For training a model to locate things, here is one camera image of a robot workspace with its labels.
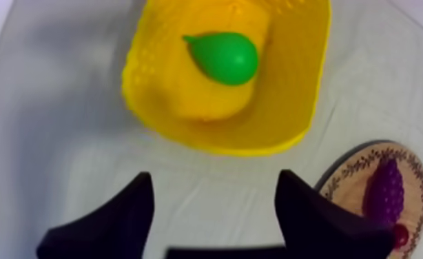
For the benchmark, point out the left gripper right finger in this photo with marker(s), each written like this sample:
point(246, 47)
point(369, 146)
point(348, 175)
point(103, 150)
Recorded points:
point(316, 224)

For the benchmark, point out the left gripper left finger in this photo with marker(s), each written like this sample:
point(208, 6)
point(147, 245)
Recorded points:
point(117, 224)

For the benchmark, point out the round wooden board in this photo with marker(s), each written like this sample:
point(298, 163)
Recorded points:
point(349, 181)

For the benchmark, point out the yellow plastic basket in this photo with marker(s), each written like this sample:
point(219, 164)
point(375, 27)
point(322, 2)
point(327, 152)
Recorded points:
point(284, 90)

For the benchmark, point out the purple toy grapes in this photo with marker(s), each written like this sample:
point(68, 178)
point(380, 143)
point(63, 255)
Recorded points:
point(387, 195)

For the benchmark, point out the small red fruit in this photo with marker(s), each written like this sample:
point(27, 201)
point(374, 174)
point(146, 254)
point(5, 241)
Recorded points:
point(400, 235)

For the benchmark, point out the green toy pear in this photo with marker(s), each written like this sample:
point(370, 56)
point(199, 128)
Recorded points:
point(226, 59)

